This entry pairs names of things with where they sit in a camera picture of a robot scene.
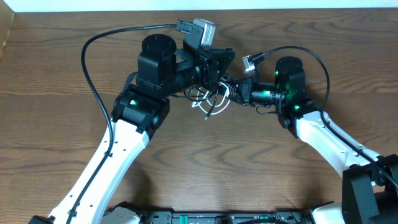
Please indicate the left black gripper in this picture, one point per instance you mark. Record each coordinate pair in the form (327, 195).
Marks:
(212, 62)

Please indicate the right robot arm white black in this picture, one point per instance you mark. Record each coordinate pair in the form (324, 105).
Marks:
(369, 187)

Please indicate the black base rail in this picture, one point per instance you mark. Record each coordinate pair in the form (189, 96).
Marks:
(128, 213)

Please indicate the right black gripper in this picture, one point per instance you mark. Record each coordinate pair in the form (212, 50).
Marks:
(245, 89)

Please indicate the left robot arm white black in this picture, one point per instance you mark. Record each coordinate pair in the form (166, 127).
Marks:
(138, 111)

